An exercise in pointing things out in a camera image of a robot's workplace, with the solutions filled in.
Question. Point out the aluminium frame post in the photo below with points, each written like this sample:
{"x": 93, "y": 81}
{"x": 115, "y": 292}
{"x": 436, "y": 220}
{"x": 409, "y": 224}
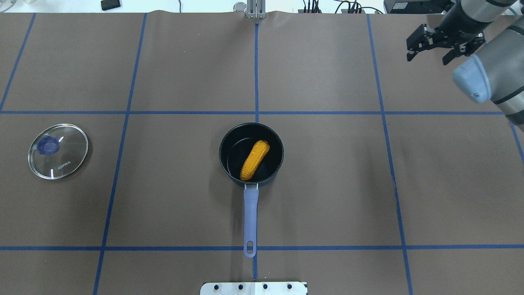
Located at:
{"x": 256, "y": 9}

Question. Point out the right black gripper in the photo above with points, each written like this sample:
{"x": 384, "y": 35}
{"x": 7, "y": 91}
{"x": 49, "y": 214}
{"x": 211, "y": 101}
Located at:
{"x": 451, "y": 33}

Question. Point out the glass lid blue knob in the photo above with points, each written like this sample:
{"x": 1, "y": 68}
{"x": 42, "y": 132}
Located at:
{"x": 58, "y": 151}

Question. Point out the small metal cylinder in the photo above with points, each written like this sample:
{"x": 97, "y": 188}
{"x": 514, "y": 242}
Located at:
{"x": 240, "y": 7}

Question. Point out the small black square device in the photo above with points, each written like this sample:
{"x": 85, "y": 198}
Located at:
{"x": 107, "y": 5}

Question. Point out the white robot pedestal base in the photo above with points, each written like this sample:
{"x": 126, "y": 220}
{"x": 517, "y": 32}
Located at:
{"x": 255, "y": 288}

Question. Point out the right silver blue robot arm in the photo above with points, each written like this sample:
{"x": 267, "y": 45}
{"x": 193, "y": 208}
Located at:
{"x": 494, "y": 70}

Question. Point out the yellow corn cob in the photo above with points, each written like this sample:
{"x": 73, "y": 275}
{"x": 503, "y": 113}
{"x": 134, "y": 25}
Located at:
{"x": 254, "y": 160}

